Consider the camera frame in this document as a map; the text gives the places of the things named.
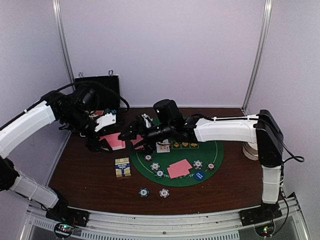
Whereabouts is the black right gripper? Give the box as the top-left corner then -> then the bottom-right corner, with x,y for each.
118,119 -> 174,155

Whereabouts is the dealt card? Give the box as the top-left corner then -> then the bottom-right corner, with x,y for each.
130,138 -> 144,150

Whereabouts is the pink playing cards pile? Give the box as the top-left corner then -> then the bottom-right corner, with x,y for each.
100,132 -> 126,151

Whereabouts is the brown chip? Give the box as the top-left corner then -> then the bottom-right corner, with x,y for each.
144,154 -> 153,162
207,162 -> 216,171

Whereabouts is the blue beige chip mat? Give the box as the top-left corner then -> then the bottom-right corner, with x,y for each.
150,162 -> 161,171
193,160 -> 203,170

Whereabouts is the blue green chip mat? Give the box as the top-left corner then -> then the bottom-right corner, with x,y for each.
154,169 -> 165,178

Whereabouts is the face-down card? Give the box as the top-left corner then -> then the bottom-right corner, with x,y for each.
169,159 -> 193,171
167,166 -> 190,179

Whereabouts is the blue beige 10 chip stack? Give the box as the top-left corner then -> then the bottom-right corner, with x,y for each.
159,188 -> 170,198

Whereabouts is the blue small blind button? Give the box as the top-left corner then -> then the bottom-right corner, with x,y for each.
193,171 -> 206,181

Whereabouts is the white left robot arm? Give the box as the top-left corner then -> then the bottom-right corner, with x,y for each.
0,80 -> 130,222

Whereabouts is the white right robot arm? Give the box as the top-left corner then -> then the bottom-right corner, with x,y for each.
119,107 -> 305,221

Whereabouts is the boxed playing card deck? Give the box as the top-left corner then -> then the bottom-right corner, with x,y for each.
89,110 -> 104,118

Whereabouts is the teal blue chip stack in case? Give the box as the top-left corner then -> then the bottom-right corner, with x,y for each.
104,108 -> 117,115

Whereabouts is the open card deck box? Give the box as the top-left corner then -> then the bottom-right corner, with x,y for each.
114,157 -> 131,178

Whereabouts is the green round poker mat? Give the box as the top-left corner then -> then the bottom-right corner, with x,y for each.
129,138 -> 224,188

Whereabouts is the black poker chip case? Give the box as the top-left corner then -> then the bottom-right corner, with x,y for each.
67,70 -> 126,138

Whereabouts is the blue green 50 chip stack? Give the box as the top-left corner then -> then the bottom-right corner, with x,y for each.
138,188 -> 150,198

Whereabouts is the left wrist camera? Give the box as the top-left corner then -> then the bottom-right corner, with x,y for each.
94,113 -> 117,132

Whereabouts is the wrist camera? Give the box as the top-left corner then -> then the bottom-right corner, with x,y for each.
94,113 -> 117,132
136,99 -> 185,128

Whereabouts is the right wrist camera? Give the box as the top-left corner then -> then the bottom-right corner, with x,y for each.
136,99 -> 185,128

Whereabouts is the aluminium front rail base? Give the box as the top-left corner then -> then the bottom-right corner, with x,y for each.
19,192 -> 313,240

